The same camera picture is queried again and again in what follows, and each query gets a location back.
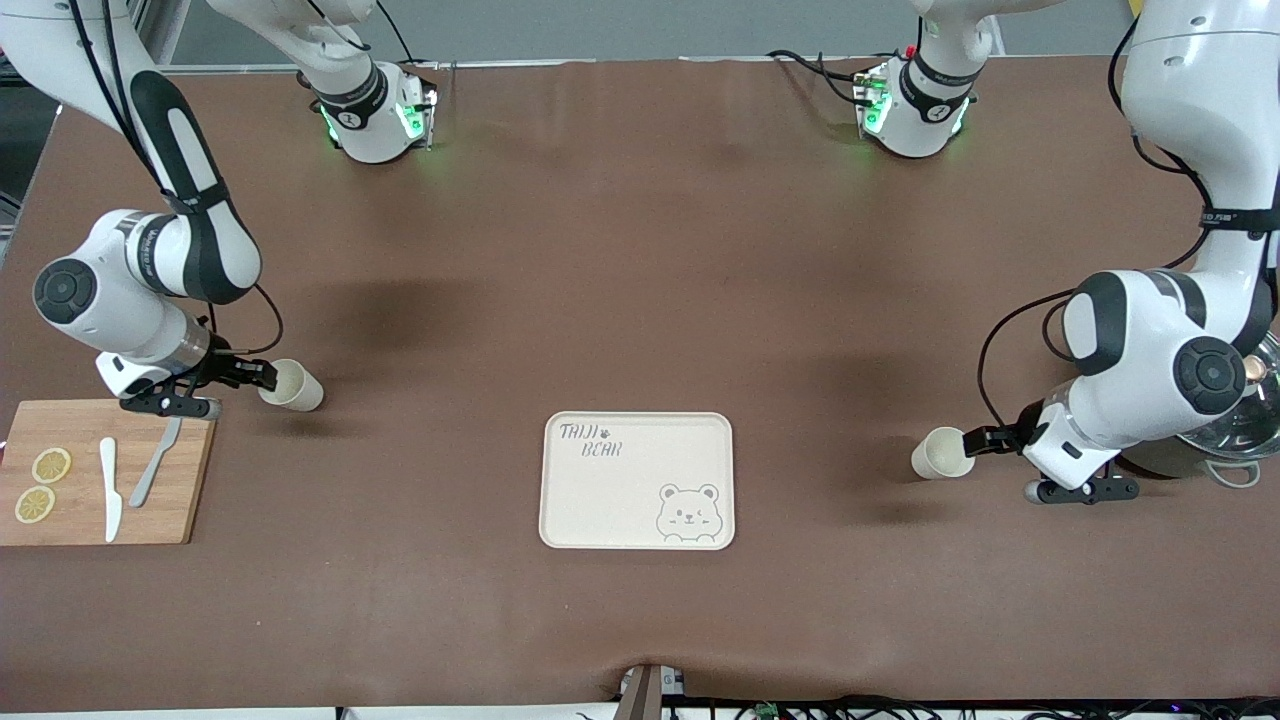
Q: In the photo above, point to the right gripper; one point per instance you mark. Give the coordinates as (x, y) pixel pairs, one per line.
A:
(226, 369)

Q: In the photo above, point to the wooden cutting board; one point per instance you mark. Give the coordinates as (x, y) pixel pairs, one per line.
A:
(80, 440)

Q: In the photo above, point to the yellow lemon slice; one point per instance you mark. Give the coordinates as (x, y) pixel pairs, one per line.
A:
(51, 465)
(35, 505)

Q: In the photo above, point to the white IKEA cup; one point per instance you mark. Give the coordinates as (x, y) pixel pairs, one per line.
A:
(298, 390)
(940, 455)

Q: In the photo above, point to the grey table edge bracket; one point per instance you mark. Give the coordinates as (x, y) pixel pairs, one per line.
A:
(645, 690)

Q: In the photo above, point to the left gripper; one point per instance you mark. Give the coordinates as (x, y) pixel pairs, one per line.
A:
(1006, 438)

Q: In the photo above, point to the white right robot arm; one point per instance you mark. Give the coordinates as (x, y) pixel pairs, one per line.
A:
(190, 240)

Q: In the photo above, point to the cream bear print tray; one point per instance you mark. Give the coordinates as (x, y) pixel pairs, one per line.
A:
(620, 500)

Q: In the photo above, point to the white plastic knife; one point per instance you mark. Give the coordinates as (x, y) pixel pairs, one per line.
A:
(110, 490)

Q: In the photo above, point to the grey plastic knife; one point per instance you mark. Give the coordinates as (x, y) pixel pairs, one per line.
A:
(152, 465)

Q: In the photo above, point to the glass pot lid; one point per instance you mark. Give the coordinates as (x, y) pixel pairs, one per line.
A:
(1245, 430)

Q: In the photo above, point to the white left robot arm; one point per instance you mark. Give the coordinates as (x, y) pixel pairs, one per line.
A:
(1140, 350)

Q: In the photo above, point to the brown table cover mat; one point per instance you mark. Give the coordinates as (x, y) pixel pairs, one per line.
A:
(640, 300)

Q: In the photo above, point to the grey-green electric cooking pot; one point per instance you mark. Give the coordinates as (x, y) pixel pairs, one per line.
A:
(1160, 462)

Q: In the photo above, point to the aluminium frame post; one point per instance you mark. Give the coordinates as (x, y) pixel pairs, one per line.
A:
(150, 30)

